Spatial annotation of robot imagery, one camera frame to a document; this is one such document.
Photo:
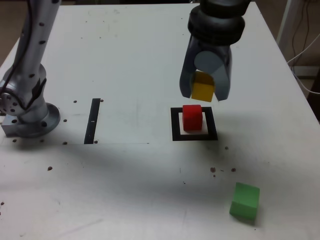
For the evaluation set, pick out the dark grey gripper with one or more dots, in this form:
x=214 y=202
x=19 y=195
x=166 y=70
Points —
x=212 y=48

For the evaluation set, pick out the yellow cube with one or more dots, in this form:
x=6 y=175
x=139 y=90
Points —
x=202 y=91

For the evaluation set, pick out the red cube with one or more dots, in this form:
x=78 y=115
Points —
x=192 y=120

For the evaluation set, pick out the green cube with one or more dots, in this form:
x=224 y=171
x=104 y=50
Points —
x=245 y=202

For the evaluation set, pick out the black tape square outline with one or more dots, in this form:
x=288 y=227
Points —
x=175 y=125

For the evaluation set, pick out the black tape strip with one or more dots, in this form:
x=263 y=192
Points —
x=91 y=125

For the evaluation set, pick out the white metal post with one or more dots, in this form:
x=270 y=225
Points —
x=285 y=20

